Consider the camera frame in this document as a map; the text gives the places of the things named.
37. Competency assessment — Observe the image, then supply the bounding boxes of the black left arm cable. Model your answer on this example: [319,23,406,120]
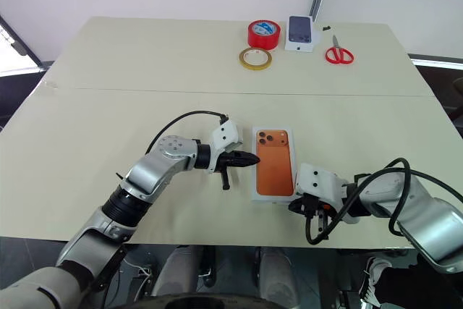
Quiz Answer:
[144,110,229,156]

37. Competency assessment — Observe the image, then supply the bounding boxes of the white box with purple phone print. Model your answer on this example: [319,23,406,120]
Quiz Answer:
[284,14,315,53]

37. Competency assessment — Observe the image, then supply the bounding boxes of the white cable under table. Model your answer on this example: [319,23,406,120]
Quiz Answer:
[125,261,155,290]

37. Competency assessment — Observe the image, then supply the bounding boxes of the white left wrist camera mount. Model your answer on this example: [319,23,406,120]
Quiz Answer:
[208,122,244,175]

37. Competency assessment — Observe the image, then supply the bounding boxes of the red handled scissors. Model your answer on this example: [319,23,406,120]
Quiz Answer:
[324,34,354,66]

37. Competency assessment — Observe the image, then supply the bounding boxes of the yellow tape roll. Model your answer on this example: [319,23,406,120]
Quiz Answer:
[238,47,273,70]

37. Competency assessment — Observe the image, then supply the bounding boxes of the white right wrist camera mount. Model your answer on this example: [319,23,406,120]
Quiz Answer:
[294,163,361,225]

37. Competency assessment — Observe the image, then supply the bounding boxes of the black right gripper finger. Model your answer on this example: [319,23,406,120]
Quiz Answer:
[288,198,308,214]

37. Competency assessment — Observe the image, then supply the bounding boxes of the black and white sneaker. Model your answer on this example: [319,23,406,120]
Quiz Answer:
[358,256,392,307]

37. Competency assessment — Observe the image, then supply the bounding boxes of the grey rounded leg shape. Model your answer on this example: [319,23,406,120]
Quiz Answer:
[258,246,302,309]
[150,245,204,305]

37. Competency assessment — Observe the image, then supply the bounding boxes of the orange phone box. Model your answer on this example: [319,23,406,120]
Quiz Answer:
[250,124,302,206]

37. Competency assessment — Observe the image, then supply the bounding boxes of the black trouser leg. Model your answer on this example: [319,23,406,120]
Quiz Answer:
[375,261,463,309]

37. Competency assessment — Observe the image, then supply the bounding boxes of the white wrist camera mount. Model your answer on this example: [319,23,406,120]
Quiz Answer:
[294,163,361,225]
[208,122,244,175]

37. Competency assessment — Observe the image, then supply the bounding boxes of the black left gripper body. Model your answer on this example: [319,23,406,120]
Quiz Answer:
[216,150,242,192]

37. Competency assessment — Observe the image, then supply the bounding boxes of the red tape roll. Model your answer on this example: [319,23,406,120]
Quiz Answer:
[247,19,280,51]

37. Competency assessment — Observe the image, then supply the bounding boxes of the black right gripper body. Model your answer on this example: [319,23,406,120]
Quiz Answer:
[301,195,332,232]

